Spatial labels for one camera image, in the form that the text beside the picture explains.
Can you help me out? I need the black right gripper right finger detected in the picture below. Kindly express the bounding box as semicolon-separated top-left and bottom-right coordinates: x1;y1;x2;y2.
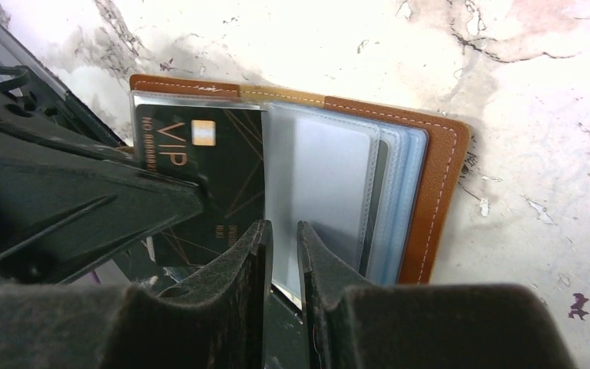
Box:
297;221;576;368

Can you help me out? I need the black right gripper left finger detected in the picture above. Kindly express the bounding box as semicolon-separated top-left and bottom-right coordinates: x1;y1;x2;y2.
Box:
0;220;273;368

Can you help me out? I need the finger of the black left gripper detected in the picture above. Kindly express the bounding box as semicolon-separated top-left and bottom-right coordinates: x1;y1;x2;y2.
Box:
0;71;136;166
0;154;204;284

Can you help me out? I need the brown leather card holder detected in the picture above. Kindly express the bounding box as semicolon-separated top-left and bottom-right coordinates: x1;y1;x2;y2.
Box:
129;74;470;300

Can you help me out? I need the black credit card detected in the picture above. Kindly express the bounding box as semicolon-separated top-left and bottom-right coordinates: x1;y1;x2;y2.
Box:
134;101;265;267

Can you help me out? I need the black metal base rail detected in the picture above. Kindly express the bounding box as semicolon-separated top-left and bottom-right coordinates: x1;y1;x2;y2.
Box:
0;6;125;148

